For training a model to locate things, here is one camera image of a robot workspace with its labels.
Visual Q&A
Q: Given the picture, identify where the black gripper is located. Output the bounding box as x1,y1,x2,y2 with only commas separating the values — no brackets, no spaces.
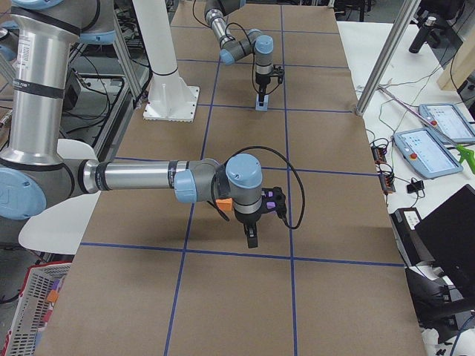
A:
255,65,285,104
235,207,276,248

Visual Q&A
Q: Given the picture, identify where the light blue foam block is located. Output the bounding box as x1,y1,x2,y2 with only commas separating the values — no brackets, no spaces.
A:
255,95,269,111

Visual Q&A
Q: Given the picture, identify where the orange foam block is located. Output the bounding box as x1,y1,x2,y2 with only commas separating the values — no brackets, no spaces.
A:
216,198,233,211

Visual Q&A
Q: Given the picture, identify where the near teach pendant tablet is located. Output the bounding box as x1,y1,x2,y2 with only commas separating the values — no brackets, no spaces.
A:
393,128,463,179

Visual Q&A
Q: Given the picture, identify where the teach pendant tablet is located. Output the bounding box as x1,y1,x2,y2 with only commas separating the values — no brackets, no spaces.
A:
419,103,474,143
393,128,463,179

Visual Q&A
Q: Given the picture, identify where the far teach pendant tablet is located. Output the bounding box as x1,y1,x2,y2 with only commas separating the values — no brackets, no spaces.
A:
419,103,474,143

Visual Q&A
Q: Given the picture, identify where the black laptop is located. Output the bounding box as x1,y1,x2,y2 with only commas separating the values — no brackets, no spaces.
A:
416,184,474,297

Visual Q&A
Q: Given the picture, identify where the white perforated basket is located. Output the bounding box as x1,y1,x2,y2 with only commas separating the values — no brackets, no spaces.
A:
1,262,71,355

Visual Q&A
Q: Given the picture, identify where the white camera mast base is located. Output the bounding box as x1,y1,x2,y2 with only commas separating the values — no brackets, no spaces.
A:
133,0,200,122

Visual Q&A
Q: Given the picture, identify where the grey aluminium frame post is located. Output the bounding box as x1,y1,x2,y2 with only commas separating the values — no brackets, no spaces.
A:
356,0,420,116

